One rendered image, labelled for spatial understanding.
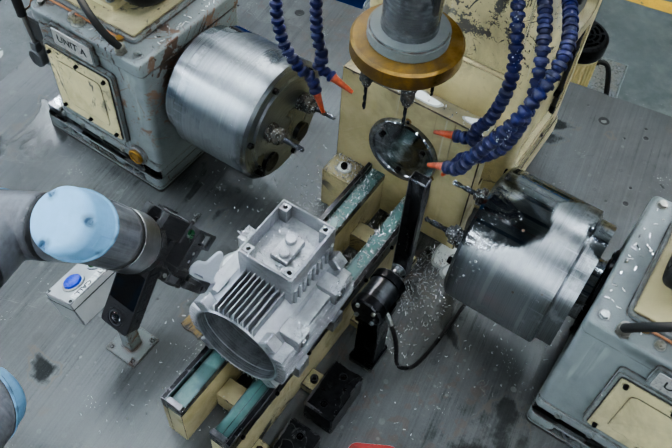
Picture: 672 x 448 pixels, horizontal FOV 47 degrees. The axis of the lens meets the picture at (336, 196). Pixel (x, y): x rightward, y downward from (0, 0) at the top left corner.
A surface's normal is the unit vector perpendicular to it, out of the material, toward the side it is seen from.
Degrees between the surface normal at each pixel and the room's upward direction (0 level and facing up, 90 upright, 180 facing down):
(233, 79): 24
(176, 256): 30
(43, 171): 0
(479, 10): 90
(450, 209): 90
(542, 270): 39
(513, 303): 73
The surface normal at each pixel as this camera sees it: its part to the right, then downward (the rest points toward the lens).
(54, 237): -0.24, -0.23
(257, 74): -0.08, -0.45
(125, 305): -0.44, 0.22
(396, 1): -0.62, 0.60
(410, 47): 0.05, -0.61
